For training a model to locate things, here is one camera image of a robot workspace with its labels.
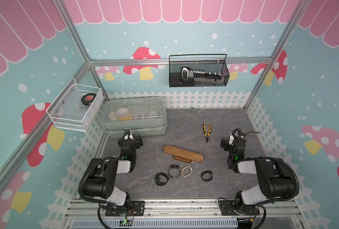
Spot black band watch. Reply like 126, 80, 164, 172
201, 170, 213, 182

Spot yellow black pliers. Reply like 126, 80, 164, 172
203, 123, 212, 143

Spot black round-face watch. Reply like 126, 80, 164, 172
168, 165, 181, 179

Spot beige strap watch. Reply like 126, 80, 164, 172
181, 166, 193, 177

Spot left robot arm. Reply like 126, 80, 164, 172
78, 129, 143, 216

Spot wooden watch stand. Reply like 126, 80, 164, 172
163, 146, 204, 163

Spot black wire mesh basket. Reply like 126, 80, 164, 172
169, 54, 230, 87

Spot translucent plastic storage box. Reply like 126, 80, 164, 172
101, 97, 167, 139

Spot black silver tool in basket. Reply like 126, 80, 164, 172
181, 67, 224, 85

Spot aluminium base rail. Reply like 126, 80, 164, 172
60, 198, 308, 229

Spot black connector board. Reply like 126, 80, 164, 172
240, 131, 259, 140

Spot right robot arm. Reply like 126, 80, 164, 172
221, 128, 299, 215

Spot black tape roll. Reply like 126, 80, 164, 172
81, 93, 97, 106

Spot chunky black sport watch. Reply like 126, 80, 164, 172
155, 172, 170, 187

